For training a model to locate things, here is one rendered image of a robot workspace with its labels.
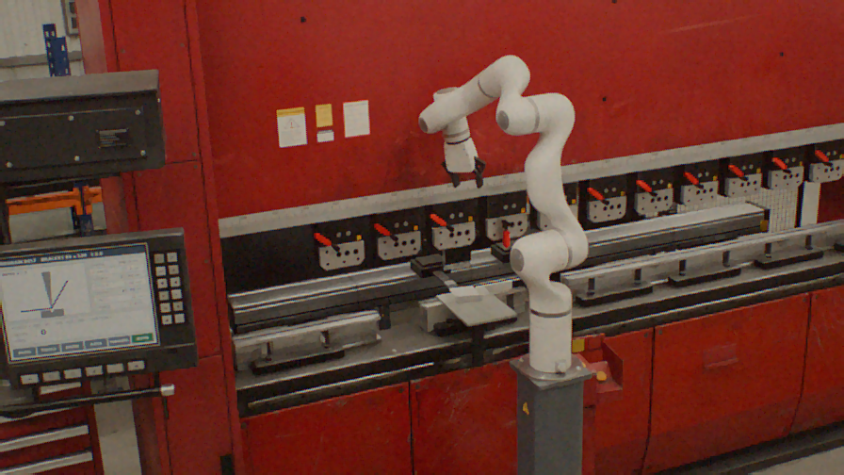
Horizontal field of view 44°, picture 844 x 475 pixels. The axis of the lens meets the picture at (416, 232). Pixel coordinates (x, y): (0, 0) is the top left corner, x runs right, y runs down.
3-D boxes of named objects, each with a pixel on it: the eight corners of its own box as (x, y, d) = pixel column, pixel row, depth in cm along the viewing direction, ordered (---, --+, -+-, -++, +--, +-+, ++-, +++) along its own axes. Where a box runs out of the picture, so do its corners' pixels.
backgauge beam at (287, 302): (235, 335, 363) (232, 308, 360) (226, 320, 375) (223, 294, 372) (769, 232, 442) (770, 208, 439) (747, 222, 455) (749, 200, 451)
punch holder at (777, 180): (770, 191, 400) (773, 150, 394) (755, 186, 407) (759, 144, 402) (802, 186, 405) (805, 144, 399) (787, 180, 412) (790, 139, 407)
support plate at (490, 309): (467, 326, 337) (467, 323, 337) (435, 298, 360) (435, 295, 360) (517, 316, 344) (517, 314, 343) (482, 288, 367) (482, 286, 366)
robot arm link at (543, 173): (527, 272, 299) (571, 260, 306) (552, 278, 288) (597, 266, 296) (507, 98, 289) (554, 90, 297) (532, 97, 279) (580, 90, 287)
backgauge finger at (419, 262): (437, 293, 366) (437, 280, 364) (410, 269, 388) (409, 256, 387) (468, 287, 370) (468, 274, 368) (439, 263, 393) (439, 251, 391)
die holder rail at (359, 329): (237, 370, 339) (235, 344, 336) (234, 363, 344) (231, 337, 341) (381, 341, 356) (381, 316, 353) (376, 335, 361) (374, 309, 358)
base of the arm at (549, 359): (595, 373, 302) (596, 315, 296) (538, 387, 295) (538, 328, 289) (561, 348, 318) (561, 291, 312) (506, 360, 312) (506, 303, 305)
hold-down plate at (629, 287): (582, 307, 377) (582, 299, 376) (575, 302, 382) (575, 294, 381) (653, 292, 387) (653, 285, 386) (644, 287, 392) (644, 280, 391)
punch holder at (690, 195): (683, 206, 386) (685, 164, 380) (670, 201, 393) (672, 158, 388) (717, 201, 391) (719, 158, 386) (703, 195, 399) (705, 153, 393)
